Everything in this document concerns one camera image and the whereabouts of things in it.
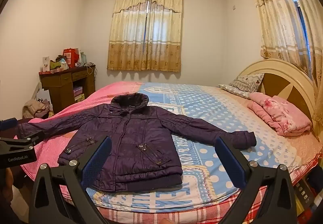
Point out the pile of clothes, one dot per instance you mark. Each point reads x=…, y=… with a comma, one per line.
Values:
x=35, y=110

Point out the flat pink box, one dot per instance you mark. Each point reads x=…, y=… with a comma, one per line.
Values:
x=53, y=70

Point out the printed blue pink bed sheet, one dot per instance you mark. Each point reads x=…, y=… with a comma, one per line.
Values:
x=201, y=113

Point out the white paper bag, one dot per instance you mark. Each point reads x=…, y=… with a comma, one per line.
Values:
x=43, y=95

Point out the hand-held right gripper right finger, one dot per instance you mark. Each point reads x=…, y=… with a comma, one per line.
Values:
x=231, y=163

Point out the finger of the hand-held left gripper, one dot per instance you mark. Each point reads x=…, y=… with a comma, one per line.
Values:
x=22, y=140
x=8, y=124

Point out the white picture card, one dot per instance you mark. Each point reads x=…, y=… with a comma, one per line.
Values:
x=46, y=64

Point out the beige curtain with valance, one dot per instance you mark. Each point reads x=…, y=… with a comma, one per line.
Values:
x=126, y=37

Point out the light blue packet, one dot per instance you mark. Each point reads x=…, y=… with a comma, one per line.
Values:
x=63, y=65

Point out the grey metal frame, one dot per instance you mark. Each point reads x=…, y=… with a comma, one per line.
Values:
x=32, y=93

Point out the cream bed headboard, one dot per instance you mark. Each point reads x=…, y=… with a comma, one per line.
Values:
x=297, y=80

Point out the pink folded blanket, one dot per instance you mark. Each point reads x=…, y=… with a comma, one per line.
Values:
x=280, y=113

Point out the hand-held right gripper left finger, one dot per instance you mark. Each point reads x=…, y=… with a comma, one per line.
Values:
x=97, y=161

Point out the patterned white pillow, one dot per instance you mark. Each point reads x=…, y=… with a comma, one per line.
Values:
x=243, y=84

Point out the pink plaid mattress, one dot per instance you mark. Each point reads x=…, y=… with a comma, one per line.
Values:
x=201, y=211

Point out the stack of coloured boxes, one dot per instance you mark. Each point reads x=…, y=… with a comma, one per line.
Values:
x=78, y=94

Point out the brown wooden desk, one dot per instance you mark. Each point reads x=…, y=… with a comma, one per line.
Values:
x=58, y=88

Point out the purple quilted jacket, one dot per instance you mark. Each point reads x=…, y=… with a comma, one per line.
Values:
x=141, y=143

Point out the red box on desk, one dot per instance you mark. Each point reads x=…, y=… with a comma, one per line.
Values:
x=72, y=56

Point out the beige floral curtain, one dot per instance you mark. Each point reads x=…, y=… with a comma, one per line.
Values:
x=275, y=25

